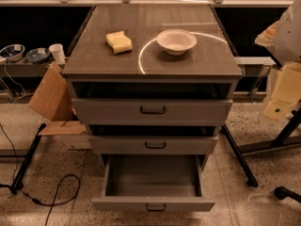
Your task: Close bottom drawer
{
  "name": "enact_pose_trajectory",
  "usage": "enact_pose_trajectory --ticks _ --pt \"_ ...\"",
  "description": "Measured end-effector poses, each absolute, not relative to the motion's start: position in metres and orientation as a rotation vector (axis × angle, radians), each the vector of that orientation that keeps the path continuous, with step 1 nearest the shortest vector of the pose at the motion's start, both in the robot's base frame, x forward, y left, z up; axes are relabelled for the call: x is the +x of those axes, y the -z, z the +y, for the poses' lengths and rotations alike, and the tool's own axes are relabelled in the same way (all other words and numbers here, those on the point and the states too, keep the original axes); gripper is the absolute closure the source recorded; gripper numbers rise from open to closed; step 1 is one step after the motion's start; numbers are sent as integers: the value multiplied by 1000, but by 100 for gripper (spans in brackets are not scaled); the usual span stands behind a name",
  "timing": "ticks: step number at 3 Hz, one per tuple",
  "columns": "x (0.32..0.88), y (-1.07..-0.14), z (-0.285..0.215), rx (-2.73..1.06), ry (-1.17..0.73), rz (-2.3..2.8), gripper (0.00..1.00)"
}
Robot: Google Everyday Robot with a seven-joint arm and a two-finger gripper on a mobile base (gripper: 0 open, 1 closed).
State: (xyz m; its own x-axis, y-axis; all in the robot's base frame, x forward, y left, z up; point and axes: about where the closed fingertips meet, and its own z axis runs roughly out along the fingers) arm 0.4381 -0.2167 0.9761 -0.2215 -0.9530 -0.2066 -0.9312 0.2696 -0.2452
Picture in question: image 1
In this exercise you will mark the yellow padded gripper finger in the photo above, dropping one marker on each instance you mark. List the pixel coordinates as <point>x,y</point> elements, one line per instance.
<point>286,93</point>

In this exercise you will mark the grey bottom drawer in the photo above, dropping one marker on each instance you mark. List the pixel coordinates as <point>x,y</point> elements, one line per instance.
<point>154,183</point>

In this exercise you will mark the grey drawer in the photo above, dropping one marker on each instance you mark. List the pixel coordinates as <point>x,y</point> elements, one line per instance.
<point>154,183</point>
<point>125,103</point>
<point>148,139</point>

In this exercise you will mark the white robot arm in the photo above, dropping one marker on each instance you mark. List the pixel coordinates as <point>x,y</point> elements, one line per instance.
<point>283,40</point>

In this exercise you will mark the grey top drawer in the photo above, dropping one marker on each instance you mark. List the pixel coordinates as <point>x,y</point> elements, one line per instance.
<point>125,103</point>

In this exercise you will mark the grey drawer cabinet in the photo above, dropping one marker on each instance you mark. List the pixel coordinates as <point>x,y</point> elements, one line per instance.
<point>209,62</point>

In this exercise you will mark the grey middle drawer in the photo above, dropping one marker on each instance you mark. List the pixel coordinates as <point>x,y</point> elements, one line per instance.
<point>148,139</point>

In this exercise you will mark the black right stand leg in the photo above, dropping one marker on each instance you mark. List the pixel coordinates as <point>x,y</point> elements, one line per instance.
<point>251,180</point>

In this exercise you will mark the black stand leg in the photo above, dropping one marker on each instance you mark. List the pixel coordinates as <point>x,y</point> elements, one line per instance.
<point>18,181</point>
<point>251,180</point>

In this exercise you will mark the black caster foot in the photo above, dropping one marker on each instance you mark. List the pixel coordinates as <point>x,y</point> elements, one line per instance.
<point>282,192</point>

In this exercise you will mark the white bowl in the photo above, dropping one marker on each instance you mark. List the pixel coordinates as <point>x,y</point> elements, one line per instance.
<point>176,42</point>

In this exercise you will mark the yellow sponge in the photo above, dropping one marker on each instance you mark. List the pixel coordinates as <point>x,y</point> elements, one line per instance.
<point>119,42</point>

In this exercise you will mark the white paper cup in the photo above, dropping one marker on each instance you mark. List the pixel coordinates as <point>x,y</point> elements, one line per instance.
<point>58,53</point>

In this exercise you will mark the brown cardboard box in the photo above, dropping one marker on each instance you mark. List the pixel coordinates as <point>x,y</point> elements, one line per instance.
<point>53,102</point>

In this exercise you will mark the blue bowl right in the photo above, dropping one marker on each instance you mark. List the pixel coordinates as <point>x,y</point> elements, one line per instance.
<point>38,55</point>

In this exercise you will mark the blue bowl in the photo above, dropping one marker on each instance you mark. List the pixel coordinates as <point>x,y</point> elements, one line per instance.
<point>38,55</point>
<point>13,52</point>

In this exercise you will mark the blue bowl left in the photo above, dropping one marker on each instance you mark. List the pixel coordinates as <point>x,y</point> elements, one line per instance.
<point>13,52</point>

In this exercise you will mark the black left stand leg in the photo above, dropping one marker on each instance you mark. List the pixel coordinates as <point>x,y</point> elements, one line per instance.
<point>18,181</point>

